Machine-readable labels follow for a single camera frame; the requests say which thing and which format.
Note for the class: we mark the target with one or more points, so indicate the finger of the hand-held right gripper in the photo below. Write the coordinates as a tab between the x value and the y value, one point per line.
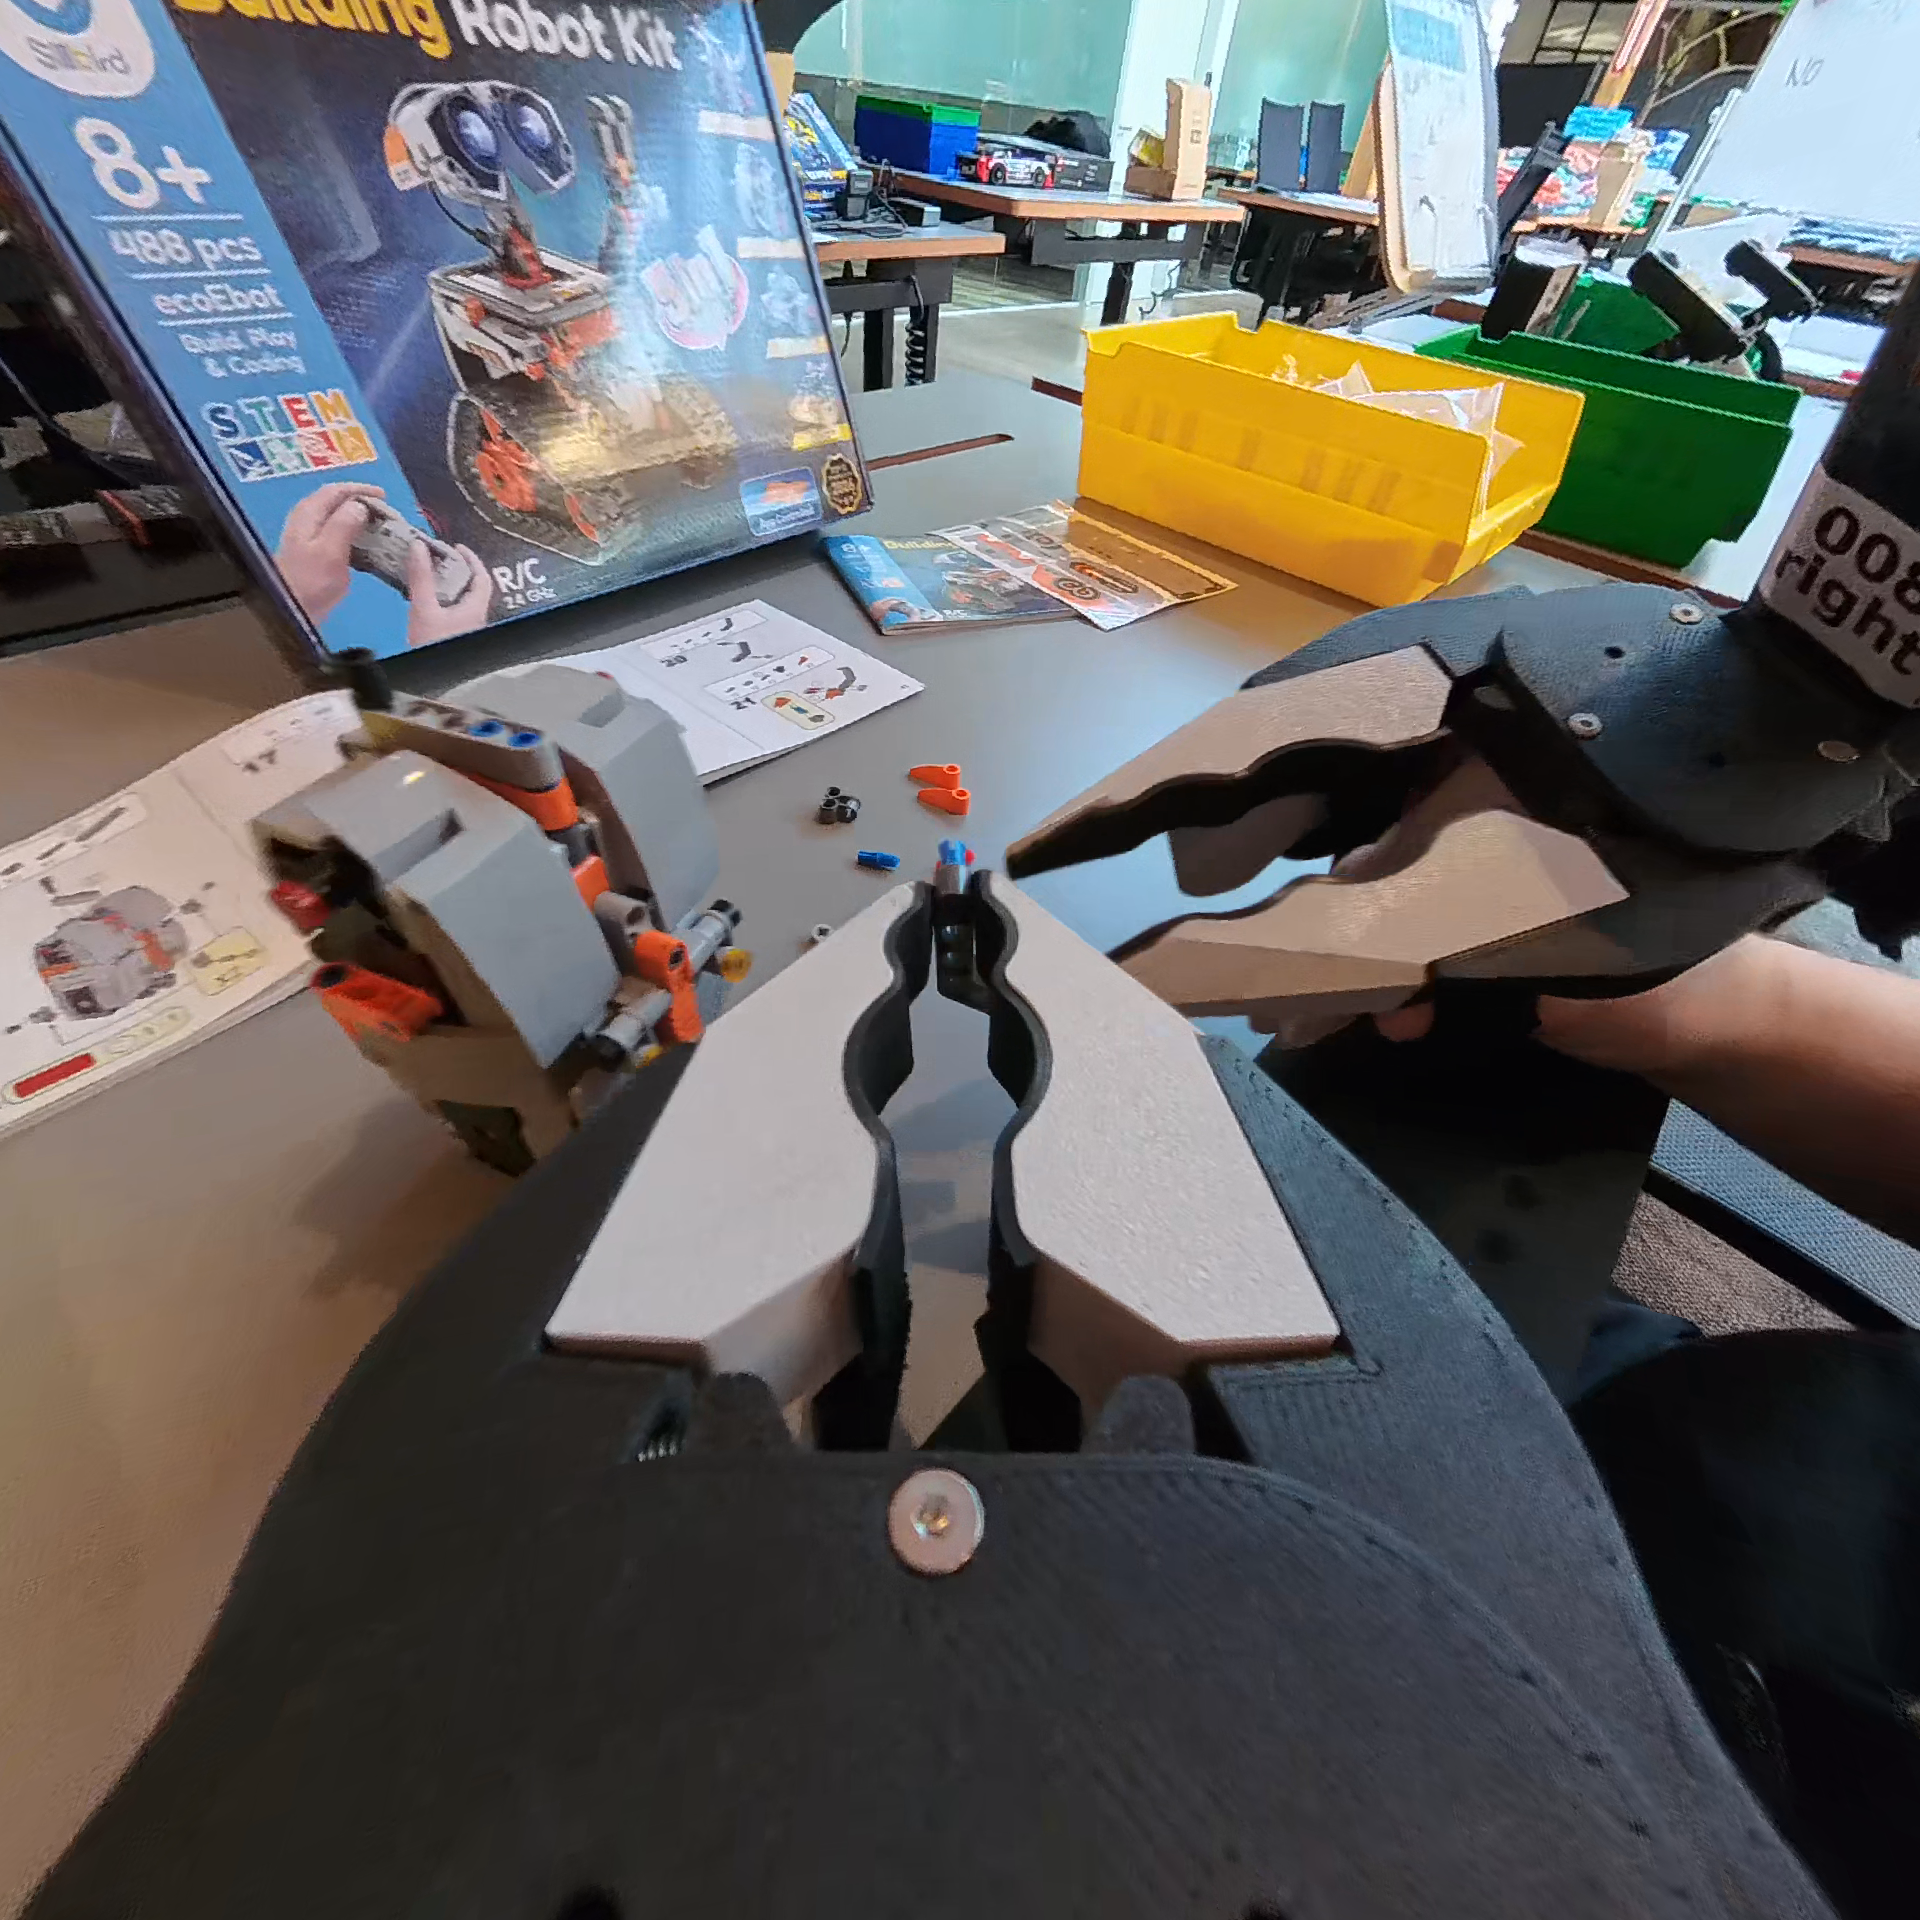
1277	727
1471	885

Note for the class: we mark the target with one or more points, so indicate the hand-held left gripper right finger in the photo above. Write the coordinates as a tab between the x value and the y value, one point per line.
1156	1201

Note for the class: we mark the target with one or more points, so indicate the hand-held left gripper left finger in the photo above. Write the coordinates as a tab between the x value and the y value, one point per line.
721	1201

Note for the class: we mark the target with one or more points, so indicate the grey angled beam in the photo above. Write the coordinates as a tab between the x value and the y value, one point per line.
956	946

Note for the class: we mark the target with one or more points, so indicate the grey orange brick robot model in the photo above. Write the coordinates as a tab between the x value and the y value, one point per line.
481	901

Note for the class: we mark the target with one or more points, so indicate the dark grey tube connector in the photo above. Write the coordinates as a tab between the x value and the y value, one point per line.
840	807

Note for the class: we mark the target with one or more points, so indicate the person's right forearm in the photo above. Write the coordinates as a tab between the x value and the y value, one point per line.
1740	1036

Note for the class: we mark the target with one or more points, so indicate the grey desk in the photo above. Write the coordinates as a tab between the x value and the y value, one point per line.
225	1349

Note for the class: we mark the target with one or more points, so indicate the wooden office desk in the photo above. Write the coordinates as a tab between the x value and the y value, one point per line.
1079	212

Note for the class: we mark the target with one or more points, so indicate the person's right hand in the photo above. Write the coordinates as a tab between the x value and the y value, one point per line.
1396	1022

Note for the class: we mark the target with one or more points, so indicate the orange sticker sheet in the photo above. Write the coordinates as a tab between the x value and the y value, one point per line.
1095	563

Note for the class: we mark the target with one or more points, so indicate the yellow plastic bin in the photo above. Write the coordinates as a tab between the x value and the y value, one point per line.
1277	465

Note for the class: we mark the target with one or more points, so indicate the green plastic bin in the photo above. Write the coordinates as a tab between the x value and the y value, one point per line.
1651	436

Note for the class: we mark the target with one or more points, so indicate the clear plastic bags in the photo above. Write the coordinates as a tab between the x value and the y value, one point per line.
1396	394

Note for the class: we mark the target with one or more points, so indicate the closed blue booklet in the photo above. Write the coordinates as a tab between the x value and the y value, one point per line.
901	587

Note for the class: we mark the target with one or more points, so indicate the black devices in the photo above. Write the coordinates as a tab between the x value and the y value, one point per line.
1680	301

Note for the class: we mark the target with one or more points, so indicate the cardboard box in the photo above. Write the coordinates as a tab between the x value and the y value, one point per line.
1190	137

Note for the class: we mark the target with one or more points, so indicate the white easel board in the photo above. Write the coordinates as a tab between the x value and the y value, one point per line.
1440	149

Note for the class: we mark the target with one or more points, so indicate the whiteboard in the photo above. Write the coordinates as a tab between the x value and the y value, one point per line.
1816	107

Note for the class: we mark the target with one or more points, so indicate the open white instruction booklet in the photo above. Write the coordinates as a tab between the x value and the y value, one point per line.
120	901

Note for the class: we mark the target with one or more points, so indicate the person's black shirt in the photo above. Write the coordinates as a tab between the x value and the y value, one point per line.
1771	1501

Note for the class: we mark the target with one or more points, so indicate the blue green crate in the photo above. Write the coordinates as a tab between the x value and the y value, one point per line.
915	137

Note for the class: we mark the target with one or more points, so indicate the blue robot kit box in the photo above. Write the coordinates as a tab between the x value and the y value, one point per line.
301	301

